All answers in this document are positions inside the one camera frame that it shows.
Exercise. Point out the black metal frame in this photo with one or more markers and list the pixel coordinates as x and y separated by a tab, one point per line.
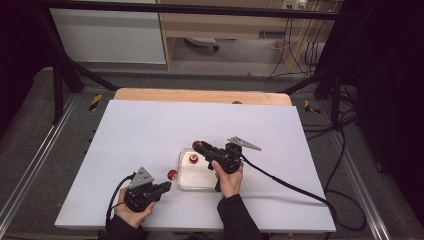
63	66

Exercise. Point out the white board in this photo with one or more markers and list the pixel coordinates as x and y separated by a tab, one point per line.
140	133

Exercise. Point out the person's left hand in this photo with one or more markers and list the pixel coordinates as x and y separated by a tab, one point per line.
133	216

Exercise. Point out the yellow black tape strip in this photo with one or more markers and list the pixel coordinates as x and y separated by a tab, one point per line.
310	107
95	102

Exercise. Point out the light wooden desk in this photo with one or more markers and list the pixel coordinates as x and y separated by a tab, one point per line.
226	25

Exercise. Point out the white chair base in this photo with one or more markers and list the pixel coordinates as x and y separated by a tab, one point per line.
201	41

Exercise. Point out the white power strip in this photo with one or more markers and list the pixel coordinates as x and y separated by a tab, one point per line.
293	4

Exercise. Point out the person's right hand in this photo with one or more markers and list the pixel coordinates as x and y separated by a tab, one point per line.
230	183

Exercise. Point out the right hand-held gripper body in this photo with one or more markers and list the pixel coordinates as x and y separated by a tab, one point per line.
230	158

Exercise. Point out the wooden table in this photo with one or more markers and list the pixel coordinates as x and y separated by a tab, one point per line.
200	96

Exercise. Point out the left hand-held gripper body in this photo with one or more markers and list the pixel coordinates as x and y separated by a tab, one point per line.
140	193

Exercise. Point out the white cabinet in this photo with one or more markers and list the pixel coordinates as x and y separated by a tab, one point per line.
106	33

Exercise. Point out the aluminium floor rail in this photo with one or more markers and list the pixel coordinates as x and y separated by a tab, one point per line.
358	186
36	160

